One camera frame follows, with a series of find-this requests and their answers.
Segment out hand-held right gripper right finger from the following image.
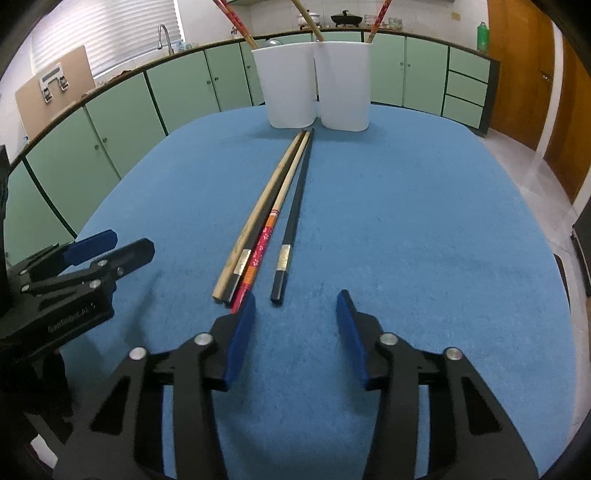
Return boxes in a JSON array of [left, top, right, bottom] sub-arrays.
[[335, 289, 540, 480]]

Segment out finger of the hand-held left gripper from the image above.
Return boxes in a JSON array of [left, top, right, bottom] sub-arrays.
[[9, 229, 118, 289], [21, 239, 155, 301]]

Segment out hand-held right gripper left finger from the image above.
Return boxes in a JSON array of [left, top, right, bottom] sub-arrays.
[[52, 292, 257, 480]]

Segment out red flowered chopstick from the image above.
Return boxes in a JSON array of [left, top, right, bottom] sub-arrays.
[[367, 0, 393, 45], [212, 0, 259, 51], [230, 131, 312, 315]]

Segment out bundle of chopsticks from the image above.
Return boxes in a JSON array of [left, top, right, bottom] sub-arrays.
[[212, 130, 308, 302]]

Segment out white double utensil holder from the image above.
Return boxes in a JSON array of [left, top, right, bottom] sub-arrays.
[[252, 41, 371, 132]]

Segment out light bamboo chopstick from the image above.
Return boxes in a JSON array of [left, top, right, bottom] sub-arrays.
[[291, 0, 326, 43]]

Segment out blue table mat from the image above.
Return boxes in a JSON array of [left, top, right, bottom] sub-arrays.
[[60, 104, 575, 480]]

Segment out brown cardboard box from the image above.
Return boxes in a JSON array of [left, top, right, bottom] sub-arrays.
[[15, 45, 95, 139]]

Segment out green base cabinets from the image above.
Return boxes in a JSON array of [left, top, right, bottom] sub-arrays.
[[0, 30, 502, 278]]

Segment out white window blind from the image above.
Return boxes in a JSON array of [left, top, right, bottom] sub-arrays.
[[30, 0, 185, 79]]

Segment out dark glass-front cabinet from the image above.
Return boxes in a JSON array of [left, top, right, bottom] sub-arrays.
[[570, 222, 591, 298]]

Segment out wooden door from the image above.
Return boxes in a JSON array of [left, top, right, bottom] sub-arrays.
[[542, 34, 591, 204], [487, 0, 561, 151]]

